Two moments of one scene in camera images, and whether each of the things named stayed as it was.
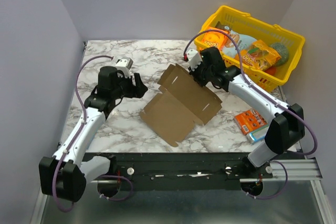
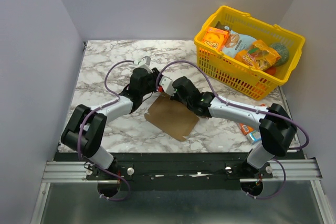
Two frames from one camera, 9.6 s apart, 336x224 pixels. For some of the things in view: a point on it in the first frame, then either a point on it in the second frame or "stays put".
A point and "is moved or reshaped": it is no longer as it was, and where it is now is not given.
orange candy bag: [260, 55] stays put
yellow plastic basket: [261, 30] stays put
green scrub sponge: [283, 51] stays put
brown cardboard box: [182, 104] is moved or reshaped
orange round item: [271, 70] stays put
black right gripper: [201, 73] → [175, 95]
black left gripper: [137, 91] → [154, 74]
